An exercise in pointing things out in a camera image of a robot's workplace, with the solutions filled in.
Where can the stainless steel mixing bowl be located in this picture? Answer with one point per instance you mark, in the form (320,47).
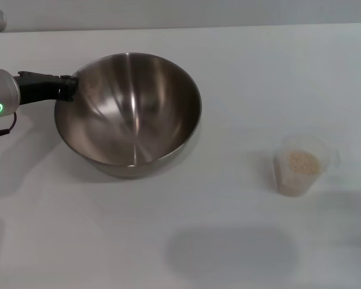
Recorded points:
(132,120)

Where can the clear plastic measuring cup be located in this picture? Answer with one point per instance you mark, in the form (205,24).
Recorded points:
(328,150)

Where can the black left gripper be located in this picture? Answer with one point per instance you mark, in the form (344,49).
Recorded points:
(36,88)

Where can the white rice grains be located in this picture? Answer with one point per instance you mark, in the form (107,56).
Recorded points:
(299,167)

